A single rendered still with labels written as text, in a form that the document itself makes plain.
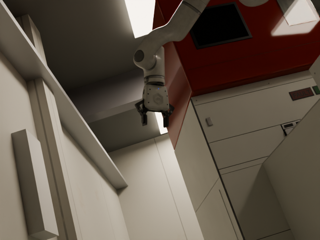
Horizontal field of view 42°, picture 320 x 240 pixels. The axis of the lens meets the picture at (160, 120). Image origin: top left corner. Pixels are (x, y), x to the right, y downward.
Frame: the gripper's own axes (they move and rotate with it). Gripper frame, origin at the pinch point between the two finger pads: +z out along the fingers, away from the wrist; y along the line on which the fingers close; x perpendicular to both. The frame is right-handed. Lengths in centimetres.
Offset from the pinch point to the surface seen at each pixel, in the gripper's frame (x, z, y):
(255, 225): -1, 40, 45
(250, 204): 1, 31, 45
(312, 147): -41, 13, 39
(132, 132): 495, -92, 207
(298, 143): -32, 10, 41
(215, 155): 10.6, 9.8, 35.0
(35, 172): 135, 8, -19
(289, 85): 3, -25, 76
